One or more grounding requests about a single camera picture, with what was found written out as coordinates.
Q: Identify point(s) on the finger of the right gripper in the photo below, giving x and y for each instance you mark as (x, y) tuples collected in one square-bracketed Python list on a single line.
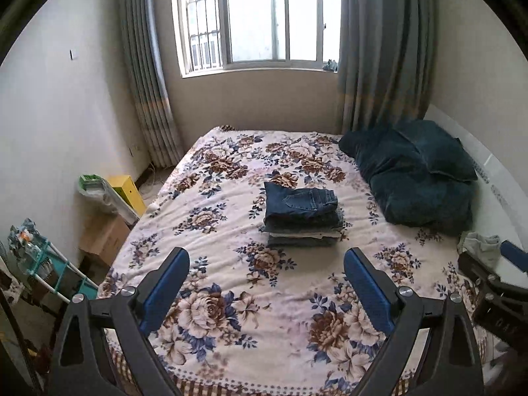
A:
[(475, 270), (515, 255)]

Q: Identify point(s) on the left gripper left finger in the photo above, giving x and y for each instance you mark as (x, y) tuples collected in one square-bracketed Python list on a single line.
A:
[(82, 363)]

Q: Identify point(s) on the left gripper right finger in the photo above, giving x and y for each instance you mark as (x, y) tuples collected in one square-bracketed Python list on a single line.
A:
[(449, 361)]

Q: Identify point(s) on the dark blue jeans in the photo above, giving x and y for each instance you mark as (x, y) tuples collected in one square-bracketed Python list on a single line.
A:
[(306, 205)]

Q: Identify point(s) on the grey-green folded cloth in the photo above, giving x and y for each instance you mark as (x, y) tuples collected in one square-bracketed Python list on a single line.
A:
[(486, 249)]

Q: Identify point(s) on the white headboard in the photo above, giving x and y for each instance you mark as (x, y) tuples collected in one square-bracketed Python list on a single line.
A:
[(500, 205)]

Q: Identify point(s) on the dark teal quilt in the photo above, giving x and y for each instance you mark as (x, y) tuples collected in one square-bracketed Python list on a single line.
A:
[(405, 191)]

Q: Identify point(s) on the dark teal pillow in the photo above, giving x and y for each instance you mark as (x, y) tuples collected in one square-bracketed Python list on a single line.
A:
[(442, 154)]

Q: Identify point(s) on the teal shelf rack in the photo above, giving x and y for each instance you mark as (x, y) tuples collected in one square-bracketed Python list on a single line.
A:
[(36, 261)]

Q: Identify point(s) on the cardboard box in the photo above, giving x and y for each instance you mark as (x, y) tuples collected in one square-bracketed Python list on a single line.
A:
[(103, 237)]

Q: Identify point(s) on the folded blue jeans top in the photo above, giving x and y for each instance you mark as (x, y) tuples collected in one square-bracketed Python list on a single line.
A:
[(304, 223)]

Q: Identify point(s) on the white bag with green box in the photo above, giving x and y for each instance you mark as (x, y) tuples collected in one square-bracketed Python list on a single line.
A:
[(99, 191)]

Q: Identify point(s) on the folded white garment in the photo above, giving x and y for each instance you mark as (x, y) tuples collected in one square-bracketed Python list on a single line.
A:
[(305, 235)]

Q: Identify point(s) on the yellow box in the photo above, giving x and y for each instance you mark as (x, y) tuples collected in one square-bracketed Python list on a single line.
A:
[(126, 188)]

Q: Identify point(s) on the floral bed blanket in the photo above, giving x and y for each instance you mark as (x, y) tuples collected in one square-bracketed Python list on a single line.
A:
[(252, 319)]

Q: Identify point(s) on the folded dark jeans bottom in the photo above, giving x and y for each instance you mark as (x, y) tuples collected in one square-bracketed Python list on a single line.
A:
[(307, 242)]

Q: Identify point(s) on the right striped curtain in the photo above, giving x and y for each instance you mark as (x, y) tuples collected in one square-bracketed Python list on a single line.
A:
[(386, 61)]

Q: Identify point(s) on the striped curtain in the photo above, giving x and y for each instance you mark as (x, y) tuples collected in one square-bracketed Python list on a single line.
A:
[(386, 61), (144, 66)]

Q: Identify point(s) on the left striped curtain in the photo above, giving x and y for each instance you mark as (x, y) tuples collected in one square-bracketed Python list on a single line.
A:
[(144, 66)]

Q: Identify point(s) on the window with white frame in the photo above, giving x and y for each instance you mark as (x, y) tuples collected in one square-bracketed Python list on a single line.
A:
[(224, 35)]

